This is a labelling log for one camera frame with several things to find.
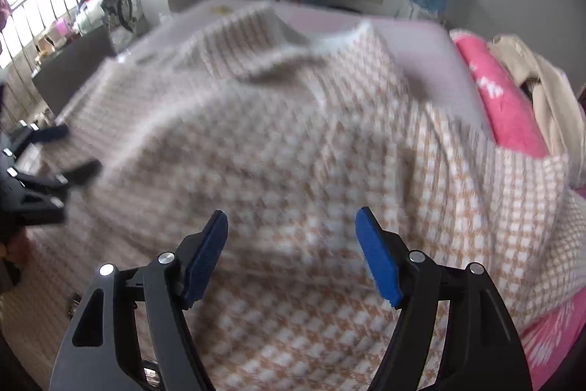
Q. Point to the metal window railing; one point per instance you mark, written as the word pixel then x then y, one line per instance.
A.
pixel 27 15

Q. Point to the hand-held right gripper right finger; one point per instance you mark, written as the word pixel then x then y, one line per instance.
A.
pixel 377 253

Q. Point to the white water dispenser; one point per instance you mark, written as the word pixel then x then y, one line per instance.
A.
pixel 421 13

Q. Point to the pink floral blanket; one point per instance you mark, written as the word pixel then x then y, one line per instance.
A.
pixel 503 98

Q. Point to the beige houndstooth knit coat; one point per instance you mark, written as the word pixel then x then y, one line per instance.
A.
pixel 274 143

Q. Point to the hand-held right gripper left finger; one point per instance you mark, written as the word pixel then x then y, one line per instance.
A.
pixel 208 253

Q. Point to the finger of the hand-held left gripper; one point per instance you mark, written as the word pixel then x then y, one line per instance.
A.
pixel 52 133
pixel 82 171

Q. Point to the pink plastic container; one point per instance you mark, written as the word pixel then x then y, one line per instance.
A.
pixel 61 27

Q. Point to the dark cabinet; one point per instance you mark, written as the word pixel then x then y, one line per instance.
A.
pixel 68 70

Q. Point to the white plastic bag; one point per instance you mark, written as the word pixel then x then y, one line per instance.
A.
pixel 89 15

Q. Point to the beige garment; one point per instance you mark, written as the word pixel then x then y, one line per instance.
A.
pixel 549 98

